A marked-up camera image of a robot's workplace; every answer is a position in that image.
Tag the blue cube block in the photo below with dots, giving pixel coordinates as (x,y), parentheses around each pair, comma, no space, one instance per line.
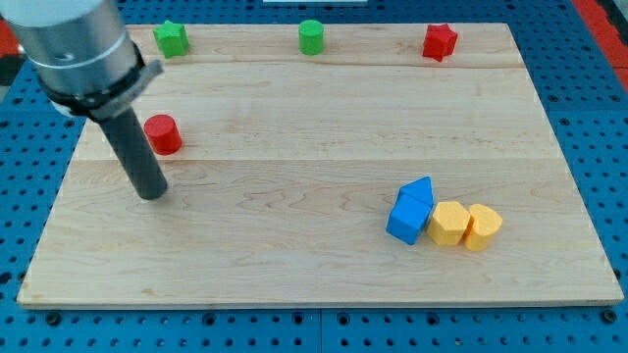
(408,218)

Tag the wooden board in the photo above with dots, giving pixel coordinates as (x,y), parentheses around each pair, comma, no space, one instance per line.
(290,166)

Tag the green cylinder block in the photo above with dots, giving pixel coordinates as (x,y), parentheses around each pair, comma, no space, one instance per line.
(311,37)

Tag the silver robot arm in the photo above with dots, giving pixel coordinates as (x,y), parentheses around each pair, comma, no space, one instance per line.
(88,66)

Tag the yellow heart block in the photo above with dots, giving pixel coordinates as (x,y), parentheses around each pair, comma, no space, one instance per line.
(484,224)

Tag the yellow hexagon block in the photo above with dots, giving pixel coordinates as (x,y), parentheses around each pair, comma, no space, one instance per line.
(448,223)

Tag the blue triangle block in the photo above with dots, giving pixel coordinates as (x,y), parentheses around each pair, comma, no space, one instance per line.
(420,189)

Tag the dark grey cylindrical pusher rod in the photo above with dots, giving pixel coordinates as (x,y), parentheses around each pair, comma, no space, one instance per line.
(126,137)

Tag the green star block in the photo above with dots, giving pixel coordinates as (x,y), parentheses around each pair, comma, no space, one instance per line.
(171,39)

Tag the red cylinder block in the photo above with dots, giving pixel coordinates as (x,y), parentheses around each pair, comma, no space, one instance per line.
(163,134)

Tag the red star block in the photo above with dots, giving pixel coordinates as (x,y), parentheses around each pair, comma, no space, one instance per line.
(439,42)

